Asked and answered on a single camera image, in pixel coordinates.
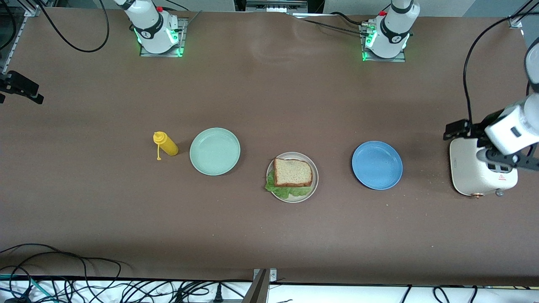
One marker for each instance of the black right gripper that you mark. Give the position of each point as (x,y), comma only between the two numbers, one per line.
(17,84)

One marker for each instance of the black power plug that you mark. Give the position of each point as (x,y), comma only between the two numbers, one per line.
(217,292)

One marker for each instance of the aluminium frame rail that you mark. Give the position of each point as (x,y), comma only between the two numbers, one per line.
(17,38)
(514,22)

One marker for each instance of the grey metal device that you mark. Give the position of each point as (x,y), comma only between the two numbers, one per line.
(273,5)

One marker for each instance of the grey metal bracket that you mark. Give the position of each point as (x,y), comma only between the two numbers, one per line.
(273,275)

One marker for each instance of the green lettuce leaf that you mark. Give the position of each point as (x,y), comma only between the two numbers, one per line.
(286,191)

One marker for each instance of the brown bread slice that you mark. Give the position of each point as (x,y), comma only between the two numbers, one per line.
(292,172)

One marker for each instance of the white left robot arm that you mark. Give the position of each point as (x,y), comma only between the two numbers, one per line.
(393,29)

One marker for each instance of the mint green plate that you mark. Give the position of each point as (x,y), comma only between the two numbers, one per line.
(214,151)

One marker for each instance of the blue plate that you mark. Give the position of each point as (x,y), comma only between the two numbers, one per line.
(377,165)

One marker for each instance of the yellow squeeze bottle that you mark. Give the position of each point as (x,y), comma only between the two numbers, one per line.
(168,145)

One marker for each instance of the grey metal beam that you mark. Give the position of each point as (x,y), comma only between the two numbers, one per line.
(257,292)

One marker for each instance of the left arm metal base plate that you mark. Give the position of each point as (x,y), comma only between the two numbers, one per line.
(385,59)

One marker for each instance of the beige plate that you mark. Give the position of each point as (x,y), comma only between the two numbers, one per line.
(294,156)

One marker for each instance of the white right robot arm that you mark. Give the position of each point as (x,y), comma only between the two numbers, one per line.
(153,29)

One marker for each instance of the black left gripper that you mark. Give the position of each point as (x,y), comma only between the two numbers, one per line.
(473,130)

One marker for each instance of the white toaster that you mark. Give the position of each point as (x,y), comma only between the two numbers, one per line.
(469,168)

